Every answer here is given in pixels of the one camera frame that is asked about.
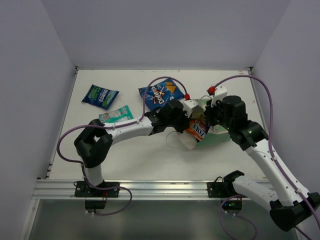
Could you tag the aluminium mounting rail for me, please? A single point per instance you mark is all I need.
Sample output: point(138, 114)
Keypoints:
point(140, 190)

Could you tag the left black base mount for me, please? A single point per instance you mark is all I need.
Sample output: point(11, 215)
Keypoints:
point(97, 192)

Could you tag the blue Burts crisps packet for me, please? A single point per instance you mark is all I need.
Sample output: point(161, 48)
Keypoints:
point(100, 97)

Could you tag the orange snack packet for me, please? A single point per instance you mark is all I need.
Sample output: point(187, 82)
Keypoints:
point(197, 129)

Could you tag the green mint snack packet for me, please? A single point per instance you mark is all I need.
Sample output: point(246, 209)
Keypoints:
point(119, 115)

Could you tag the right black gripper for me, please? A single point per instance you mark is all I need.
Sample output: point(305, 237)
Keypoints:
point(210, 110)

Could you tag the blue cookie snack packet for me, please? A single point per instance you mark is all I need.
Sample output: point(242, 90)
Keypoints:
point(158, 95)

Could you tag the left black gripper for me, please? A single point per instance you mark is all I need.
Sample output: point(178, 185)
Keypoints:
point(183, 120)

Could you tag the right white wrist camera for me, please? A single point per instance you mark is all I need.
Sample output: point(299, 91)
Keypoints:
point(216, 94)

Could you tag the green printed paper bag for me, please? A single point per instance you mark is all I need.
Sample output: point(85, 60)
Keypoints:
point(215, 135)

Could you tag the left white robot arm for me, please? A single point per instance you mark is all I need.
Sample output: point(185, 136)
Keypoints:
point(95, 141)

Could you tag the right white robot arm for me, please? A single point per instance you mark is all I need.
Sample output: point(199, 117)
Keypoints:
point(289, 203)

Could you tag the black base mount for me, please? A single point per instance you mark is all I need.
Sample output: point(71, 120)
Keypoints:
point(97, 192)
point(222, 187)

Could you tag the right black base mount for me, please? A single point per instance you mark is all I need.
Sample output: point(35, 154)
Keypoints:
point(222, 187)

